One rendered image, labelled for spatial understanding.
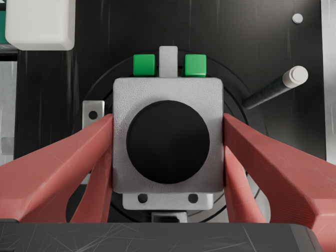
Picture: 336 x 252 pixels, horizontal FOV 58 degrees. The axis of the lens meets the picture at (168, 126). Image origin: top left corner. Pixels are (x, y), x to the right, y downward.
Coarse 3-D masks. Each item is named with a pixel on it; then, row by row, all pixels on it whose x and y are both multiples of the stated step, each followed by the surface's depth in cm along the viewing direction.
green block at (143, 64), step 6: (138, 54) 17; (144, 54) 17; (150, 54) 17; (138, 60) 16; (144, 60) 16; (150, 60) 16; (138, 66) 16; (144, 66) 16; (150, 66) 16; (156, 66) 19; (138, 72) 16; (144, 72) 16; (150, 72) 16; (156, 72) 19
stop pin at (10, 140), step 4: (4, 140) 24; (8, 140) 24; (12, 140) 24; (4, 144) 24; (8, 144) 24; (12, 144) 24; (4, 148) 24; (8, 148) 24; (12, 148) 24; (0, 152) 24; (4, 152) 24; (8, 152) 24; (12, 152) 24
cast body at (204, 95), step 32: (160, 64) 16; (128, 96) 12; (160, 96) 12; (192, 96) 12; (128, 128) 11; (160, 128) 11; (192, 128) 11; (128, 160) 12; (160, 160) 11; (192, 160) 11; (128, 192) 12; (160, 192) 12; (192, 192) 12
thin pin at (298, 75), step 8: (288, 72) 13; (296, 72) 13; (304, 72) 13; (280, 80) 14; (288, 80) 13; (296, 80) 13; (304, 80) 13; (264, 88) 16; (272, 88) 15; (280, 88) 14; (288, 88) 14; (248, 96) 20; (256, 96) 18; (264, 96) 17; (272, 96) 16; (248, 104) 20; (256, 104) 19
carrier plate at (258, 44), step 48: (96, 0) 24; (144, 0) 24; (192, 0) 24; (240, 0) 24; (288, 0) 24; (96, 48) 24; (144, 48) 24; (192, 48) 24; (240, 48) 24; (288, 48) 24; (48, 96) 23; (288, 96) 23; (48, 144) 23; (288, 144) 23
